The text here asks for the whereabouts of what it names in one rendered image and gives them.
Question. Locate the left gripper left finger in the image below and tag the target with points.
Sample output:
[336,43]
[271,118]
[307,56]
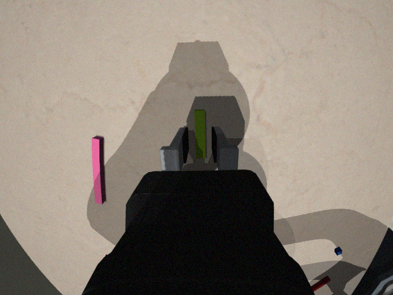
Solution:
[174,156]

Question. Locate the small blue block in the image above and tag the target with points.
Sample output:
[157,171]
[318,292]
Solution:
[338,251]

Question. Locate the red rod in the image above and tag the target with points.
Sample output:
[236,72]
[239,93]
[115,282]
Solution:
[320,283]

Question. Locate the pink rod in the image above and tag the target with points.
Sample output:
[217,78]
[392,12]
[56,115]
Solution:
[98,168]

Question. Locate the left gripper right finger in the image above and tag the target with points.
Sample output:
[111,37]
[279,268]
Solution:
[224,154]

